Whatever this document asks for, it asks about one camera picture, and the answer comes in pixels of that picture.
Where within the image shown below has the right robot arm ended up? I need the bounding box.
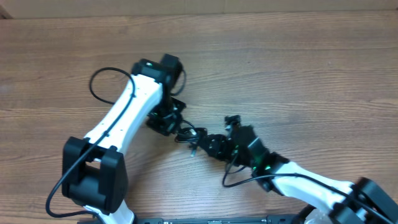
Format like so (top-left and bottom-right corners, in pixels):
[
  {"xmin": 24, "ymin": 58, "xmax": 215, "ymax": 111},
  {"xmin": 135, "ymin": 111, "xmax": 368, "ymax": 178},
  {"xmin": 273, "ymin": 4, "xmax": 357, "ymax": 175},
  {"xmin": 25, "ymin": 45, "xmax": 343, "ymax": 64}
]
[{"xmin": 197, "ymin": 125, "xmax": 397, "ymax": 223}]

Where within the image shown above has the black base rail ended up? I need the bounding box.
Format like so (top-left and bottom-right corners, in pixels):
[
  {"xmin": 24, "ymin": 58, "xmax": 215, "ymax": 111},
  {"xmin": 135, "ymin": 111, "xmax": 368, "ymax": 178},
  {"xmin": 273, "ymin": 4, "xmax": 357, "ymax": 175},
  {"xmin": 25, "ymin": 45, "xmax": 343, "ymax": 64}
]
[{"xmin": 132, "ymin": 215, "xmax": 305, "ymax": 224}]

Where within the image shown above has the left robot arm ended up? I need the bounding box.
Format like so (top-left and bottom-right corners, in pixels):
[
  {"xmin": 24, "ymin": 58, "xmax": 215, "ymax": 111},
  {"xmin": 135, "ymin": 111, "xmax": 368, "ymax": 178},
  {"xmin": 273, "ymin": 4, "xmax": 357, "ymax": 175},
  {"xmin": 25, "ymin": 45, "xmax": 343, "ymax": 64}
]
[{"xmin": 55, "ymin": 54, "xmax": 185, "ymax": 223}]

